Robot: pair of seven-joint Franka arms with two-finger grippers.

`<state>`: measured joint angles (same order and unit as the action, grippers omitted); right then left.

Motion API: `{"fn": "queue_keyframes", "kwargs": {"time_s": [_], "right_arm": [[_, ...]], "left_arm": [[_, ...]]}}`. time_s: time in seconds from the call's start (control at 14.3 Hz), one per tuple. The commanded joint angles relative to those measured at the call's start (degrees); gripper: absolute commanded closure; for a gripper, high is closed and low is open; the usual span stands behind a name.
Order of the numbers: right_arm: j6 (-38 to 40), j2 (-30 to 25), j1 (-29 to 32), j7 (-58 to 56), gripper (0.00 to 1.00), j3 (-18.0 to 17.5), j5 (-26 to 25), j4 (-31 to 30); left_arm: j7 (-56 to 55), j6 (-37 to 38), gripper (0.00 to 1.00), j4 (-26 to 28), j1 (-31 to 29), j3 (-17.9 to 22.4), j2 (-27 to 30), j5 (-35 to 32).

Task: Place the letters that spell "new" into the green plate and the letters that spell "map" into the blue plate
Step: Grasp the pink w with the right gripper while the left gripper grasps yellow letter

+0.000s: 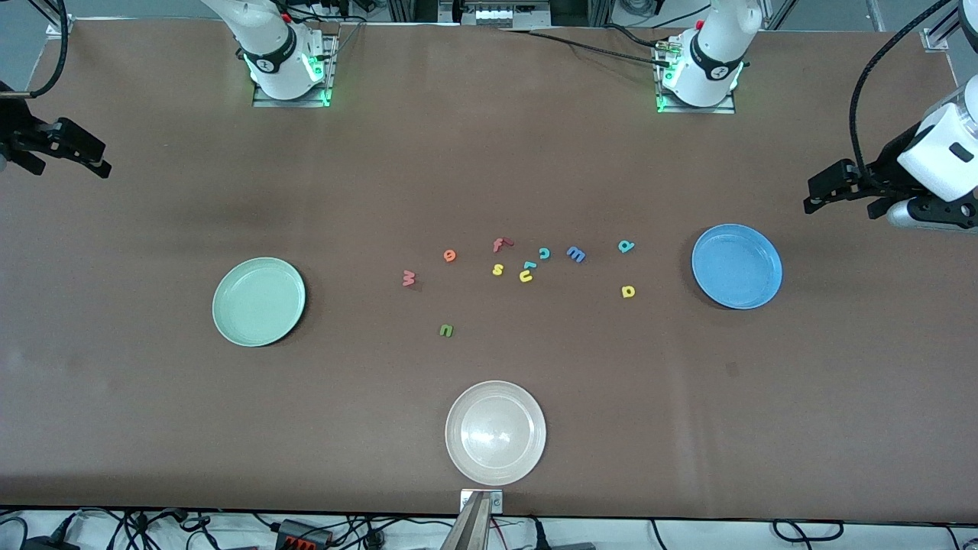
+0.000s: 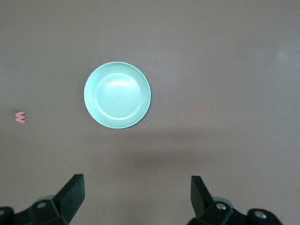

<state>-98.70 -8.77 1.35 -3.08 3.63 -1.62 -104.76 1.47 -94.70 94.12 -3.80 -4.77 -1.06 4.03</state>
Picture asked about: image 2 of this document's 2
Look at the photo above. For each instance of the green round plate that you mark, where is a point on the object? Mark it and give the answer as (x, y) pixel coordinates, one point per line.
(117, 98)

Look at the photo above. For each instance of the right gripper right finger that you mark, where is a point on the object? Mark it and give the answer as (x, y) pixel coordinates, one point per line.
(199, 199)

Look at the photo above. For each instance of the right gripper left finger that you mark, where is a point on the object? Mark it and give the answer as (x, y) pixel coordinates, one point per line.
(70, 197)

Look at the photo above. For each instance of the red foam letter w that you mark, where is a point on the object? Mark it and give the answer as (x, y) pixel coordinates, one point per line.
(20, 117)

